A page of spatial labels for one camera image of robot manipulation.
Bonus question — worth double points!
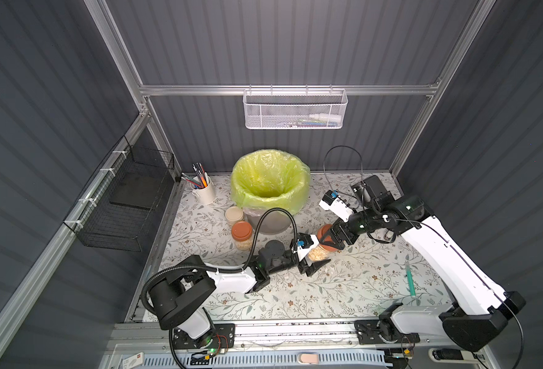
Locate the oatmeal jar with beige lid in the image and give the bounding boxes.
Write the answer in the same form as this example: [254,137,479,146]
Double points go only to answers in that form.
[225,206,245,227]

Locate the oatmeal jar with terracotta lid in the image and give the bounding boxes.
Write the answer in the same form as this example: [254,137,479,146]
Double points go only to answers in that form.
[308,224,338,262]

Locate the white wire wall basket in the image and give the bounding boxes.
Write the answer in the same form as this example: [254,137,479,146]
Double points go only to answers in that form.
[242,89,348,130]

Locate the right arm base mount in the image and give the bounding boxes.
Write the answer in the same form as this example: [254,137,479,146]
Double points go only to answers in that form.
[354,319,421,344]

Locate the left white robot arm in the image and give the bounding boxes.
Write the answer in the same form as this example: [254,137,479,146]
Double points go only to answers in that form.
[140,235,330,347]

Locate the white tube in basket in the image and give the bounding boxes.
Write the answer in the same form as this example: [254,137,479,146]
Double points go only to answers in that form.
[309,113,343,125]

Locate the black corrugated cable conduit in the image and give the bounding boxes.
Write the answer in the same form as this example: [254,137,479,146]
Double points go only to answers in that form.
[140,207,299,317]

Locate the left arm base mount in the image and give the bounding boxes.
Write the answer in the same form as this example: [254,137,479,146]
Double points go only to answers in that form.
[173,323,236,351]

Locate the white pen cup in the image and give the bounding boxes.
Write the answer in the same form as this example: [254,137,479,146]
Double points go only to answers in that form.
[191,181,216,205]

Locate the pens in cup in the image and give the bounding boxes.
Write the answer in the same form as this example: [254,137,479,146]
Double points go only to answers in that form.
[181,162,209,189]

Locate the black wire side basket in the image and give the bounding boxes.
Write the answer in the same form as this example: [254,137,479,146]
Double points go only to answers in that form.
[65,134,175,252]

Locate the green pen on table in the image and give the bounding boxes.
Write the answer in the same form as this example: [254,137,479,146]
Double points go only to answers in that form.
[405,262,417,298]

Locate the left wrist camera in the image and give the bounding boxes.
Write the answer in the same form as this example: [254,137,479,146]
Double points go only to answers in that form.
[294,233,319,261]

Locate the grey bin with green bag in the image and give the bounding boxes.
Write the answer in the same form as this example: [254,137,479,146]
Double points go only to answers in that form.
[231,149,311,226]

